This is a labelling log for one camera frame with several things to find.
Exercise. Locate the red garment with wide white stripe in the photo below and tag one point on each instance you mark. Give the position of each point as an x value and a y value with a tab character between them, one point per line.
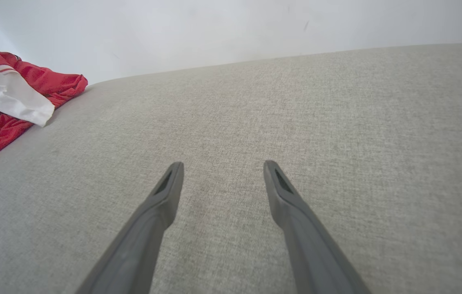
10	94

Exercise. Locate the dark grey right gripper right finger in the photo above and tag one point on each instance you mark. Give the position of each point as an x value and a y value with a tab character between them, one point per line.
312	249

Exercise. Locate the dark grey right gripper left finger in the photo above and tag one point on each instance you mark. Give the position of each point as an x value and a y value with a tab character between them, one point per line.
145	241

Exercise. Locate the grey fabric sofa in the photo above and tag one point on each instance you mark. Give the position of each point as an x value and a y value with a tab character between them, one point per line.
255	122

